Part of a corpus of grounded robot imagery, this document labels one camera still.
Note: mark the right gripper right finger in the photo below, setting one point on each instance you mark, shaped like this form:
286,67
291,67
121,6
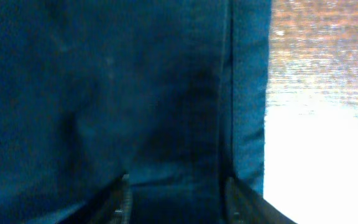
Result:
246,206

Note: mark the navy blue shorts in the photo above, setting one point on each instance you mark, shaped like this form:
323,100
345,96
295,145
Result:
170,92

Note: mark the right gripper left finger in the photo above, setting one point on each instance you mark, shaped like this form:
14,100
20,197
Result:
112,205

